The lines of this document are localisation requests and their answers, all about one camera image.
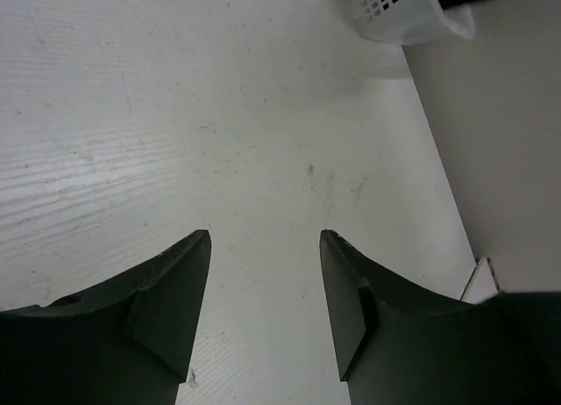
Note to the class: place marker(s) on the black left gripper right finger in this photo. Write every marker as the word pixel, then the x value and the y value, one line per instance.
pixel 399 343

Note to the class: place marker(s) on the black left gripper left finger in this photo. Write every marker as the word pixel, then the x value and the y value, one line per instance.
pixel 126 340

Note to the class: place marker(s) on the white plastic laundry basket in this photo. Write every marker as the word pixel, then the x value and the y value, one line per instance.
pixel 406 22

